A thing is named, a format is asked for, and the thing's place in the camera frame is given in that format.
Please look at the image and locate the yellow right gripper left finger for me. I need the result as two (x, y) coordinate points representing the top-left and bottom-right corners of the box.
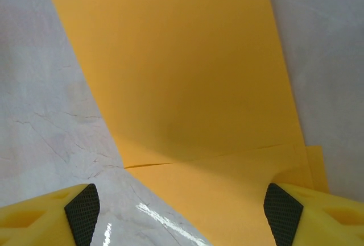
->
(0, 183), (101, 246)

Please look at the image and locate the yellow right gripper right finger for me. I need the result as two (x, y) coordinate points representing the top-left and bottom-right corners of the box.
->
(263, 182), (364, 246)

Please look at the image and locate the orange cloth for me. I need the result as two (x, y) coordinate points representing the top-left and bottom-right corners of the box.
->
(48, 0), (330, 246)

